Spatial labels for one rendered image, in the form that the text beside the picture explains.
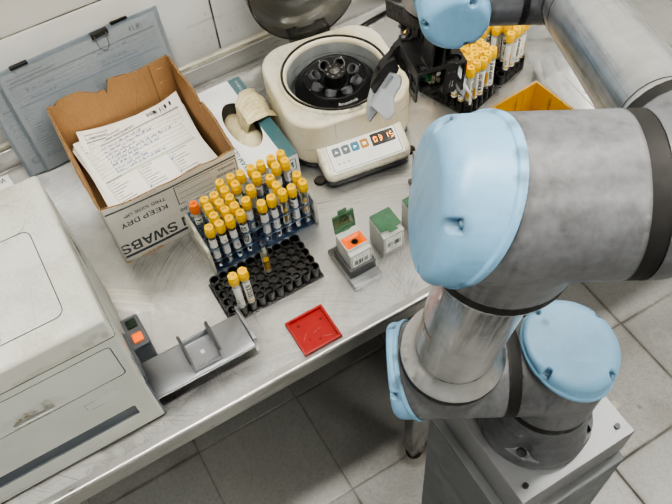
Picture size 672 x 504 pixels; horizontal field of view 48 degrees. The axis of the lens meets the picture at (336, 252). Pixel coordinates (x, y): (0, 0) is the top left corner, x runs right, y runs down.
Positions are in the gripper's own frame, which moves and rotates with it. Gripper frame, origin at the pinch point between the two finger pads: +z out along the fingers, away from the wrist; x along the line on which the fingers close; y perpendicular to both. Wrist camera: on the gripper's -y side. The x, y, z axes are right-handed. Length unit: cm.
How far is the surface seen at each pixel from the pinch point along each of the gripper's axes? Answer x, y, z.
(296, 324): -25.0, 15.6, 25.9
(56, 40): -49, -43, 8
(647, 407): 64, 28, 110
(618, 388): 60, 20, 110
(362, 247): -11.5, 9.7, 18.8
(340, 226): -13.8, 5.7, 17.1
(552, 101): 30.8, -6.3, 16.2
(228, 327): -35.6, 14.2, 22.6
